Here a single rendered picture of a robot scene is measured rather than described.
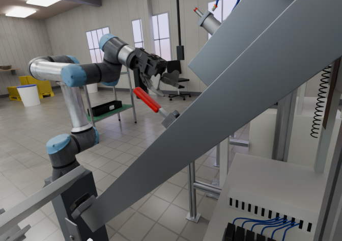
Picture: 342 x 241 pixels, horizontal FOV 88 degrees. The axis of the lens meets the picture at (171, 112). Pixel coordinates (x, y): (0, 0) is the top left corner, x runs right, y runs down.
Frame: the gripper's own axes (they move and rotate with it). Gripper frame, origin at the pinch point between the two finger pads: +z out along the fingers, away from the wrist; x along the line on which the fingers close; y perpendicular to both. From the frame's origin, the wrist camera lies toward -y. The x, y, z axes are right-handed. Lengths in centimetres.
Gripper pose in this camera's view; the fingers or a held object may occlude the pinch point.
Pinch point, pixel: (174, 93)
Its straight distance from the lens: 61.2
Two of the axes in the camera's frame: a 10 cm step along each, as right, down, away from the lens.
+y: 3.8, -7.7, -5.1
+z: 7.9, 5.6, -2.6
